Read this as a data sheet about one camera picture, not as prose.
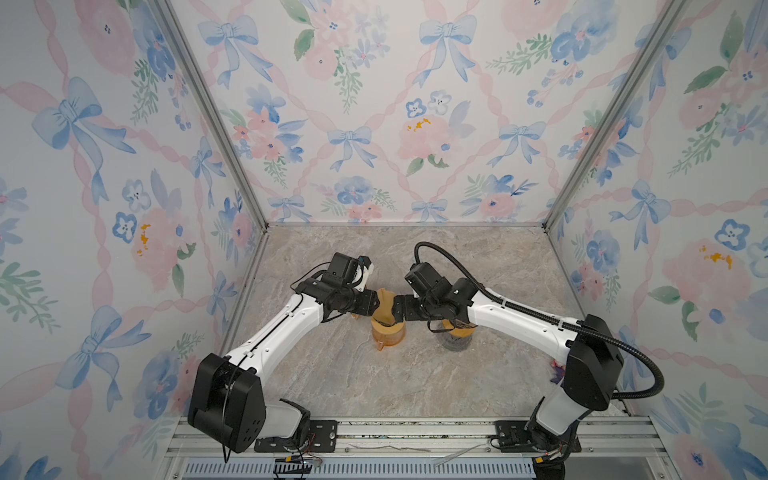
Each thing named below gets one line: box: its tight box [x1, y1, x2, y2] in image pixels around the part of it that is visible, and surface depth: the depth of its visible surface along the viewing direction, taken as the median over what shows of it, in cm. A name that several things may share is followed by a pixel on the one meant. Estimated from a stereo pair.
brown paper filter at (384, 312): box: [374, 288, 397, 324], surface depth 83 cm
